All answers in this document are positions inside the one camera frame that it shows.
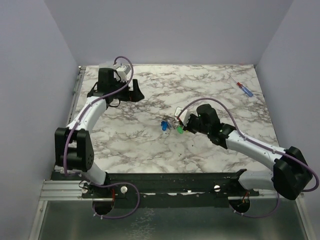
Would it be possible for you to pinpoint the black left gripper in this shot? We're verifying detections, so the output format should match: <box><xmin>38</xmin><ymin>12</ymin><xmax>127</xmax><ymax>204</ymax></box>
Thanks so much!
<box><xmin>110</xmin><ymin>78</ymin><xmax>144</xmax><ymax>102</ymax></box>

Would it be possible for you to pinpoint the green key tag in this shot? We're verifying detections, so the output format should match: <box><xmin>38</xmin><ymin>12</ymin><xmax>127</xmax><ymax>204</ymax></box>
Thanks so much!
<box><xmin>176</xmin><ymin>126</ymin><xmax>184</xmax><ymax>134</ymax></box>

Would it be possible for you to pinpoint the blue key tag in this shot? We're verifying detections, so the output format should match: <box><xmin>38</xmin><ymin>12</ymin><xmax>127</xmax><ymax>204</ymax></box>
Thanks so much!
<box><xmin>160</xmin><ymin>120</ymin><xmax>168</xmax><ymax>132</ymax></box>

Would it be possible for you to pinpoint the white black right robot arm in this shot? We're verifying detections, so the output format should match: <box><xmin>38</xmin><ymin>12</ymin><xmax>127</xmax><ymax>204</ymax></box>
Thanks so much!
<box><xmin>179</xmin><ymin>104</ymin><xmax>312</xmax><ymax>200</ymax></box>

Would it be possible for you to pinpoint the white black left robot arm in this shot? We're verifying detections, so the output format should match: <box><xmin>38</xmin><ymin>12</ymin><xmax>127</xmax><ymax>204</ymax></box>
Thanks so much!
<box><xmin>54</xmin><ymin>66</ymin><xmax>145</xmax><ymax>198</ymax></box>

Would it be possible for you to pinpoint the red blue screwdriver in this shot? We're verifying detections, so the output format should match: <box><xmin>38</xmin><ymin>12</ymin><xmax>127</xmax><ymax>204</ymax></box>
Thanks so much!
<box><xmin>231</xmin><ymin>76</ymin><xmax>254</xmax><ymax>98</ymax></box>

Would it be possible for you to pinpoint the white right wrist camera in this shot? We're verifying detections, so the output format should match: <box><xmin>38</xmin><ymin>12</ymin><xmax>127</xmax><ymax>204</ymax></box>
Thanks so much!
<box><xmin>174</xmin><ymin>107</ymin><xmax>191</xmax><ymax>127</ymax></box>

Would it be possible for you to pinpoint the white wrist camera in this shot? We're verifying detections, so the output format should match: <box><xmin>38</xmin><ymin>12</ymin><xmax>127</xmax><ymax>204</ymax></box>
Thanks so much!
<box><xmin>174</xmin><ymin>107</ymin><xmax>191</xmax><ymax>127</ymax></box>
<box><xmin>113</xmin><ymin>63</ymin><xmax>131</xmax><ymax>83</ymax></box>

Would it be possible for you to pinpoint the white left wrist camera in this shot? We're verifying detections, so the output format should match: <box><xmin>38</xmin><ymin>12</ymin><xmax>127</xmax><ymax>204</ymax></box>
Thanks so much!
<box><xmin>113</xmin><ymin>63</ymin><xmax>131</xmax><ymax>83</ymax></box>

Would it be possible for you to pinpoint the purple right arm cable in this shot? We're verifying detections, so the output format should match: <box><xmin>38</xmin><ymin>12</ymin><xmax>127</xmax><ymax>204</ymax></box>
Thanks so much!
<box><xmin>176</xmin><ymin>97</ymin><xmax>320</xmax><ymax>219</ymax></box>

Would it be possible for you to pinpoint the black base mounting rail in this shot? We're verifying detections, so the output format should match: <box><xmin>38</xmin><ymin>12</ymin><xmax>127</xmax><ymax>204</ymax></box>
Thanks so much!
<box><xmin>51</xmin><ymin>170</ymin><xmax>259</xmax><ymax>214</ymax></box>

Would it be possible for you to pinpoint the aluminium extrusion frame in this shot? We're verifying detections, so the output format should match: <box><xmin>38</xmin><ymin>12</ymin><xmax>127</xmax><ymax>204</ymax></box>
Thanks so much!
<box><xmin>28</xmin><ymin>66</ymin><xmax>87</xmax><ymax>240</ymax></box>

